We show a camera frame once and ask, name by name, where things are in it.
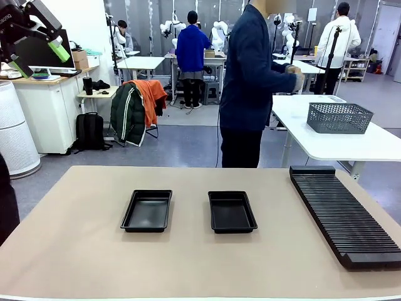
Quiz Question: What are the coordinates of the seated person with dark hair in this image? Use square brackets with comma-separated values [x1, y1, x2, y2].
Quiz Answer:
[115, 19, 134, 53]

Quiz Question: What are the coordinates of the brown cardboard box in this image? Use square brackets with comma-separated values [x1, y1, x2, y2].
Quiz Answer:
[71, 50, 90, 70]

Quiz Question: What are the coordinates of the black camera tripod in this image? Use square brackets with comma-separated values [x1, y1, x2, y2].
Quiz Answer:
[288, 20, 302, 66]
[319, 26, 343, 95]

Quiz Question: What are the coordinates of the grey plastic stool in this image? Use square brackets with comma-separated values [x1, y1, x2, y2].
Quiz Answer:
[202, 80, 222, 106]

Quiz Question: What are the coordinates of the black keyboard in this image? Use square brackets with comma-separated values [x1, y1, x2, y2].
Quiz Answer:
[51, 70, 82, 78]

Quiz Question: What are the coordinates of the background workbench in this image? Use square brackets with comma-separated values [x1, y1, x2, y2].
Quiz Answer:
[164, 51, 227, 104]

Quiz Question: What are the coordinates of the person in black clothing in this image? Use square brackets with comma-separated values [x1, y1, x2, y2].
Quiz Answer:
[0, 152, 20, 246]

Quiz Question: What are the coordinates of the person's right forearm navy sleeve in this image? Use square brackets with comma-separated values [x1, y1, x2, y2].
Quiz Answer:
[271, 70, 297, 95]

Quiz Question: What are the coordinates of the person in navy jacket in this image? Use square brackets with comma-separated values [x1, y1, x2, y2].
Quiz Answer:
[219, 0, 298, 169]

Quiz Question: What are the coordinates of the large white table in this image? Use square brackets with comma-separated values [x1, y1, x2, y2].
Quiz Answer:
[271, 93, 401, 181]

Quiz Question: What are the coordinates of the low wooden shelf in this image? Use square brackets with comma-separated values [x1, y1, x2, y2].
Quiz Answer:
[341, 56, 370, 83]

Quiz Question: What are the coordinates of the white storage box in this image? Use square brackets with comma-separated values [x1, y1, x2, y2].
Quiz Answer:
[86, 51, 101, 68]

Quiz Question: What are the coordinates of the white background desk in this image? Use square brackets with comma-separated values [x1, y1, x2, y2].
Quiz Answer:
[116, 55, 166, 84]

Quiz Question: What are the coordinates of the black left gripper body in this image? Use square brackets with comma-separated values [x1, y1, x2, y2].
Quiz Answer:
[0, 0, 31, 48]

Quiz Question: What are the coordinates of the person's right hand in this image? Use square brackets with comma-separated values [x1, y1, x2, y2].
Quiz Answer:
[291, 73, 306, 93]

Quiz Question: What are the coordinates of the grey door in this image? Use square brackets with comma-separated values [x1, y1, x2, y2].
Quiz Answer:
[372, 1, 401, 76]

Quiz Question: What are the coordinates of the grey plastic mesh basket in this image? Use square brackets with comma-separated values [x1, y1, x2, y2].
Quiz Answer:
[306, 102, 375, 135]

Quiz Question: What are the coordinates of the black light stand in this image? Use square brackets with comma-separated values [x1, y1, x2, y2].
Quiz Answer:
[105, 12, 119, 76]

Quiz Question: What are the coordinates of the orange jacket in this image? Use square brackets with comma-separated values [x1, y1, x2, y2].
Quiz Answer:
[123, 80, 169, 128]

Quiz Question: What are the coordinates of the dark green striped jacket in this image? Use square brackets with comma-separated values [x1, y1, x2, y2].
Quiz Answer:
[110, 82, 147, 147]

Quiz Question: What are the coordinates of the black backpack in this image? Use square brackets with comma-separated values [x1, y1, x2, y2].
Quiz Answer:
[73, 112, 113, 154]

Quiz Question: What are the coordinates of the small beige side table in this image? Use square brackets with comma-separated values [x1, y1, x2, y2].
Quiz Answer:
[76, 86, 120, 114]

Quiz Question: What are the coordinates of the person in blue hoodie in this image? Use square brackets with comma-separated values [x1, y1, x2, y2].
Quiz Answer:
[175, 10, 211, 110]

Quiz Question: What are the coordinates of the white cabinet wooden top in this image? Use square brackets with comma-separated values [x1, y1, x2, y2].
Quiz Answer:
[0, 65, 101, 154]

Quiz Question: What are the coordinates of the black plastic ESD tray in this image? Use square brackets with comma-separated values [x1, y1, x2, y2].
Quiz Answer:
[120, 189, 173, 233]
[207, 190, 259, 235]

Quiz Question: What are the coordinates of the white background table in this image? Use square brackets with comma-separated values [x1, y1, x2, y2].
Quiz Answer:
[272, 59, 326, 95]

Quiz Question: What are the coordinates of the person in white jacket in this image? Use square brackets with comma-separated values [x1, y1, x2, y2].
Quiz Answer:
[315, 1, 362, 95]

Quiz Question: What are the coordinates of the white cylindrical air purifier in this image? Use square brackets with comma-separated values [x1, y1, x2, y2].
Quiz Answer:
[0, 80, 41, 179]

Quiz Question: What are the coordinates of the black computer monitor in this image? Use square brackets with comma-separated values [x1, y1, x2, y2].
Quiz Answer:
[14, 29, 76, 70]

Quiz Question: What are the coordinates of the black slotted board rack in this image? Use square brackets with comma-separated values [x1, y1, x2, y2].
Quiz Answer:
[288, 165, 401, 270]

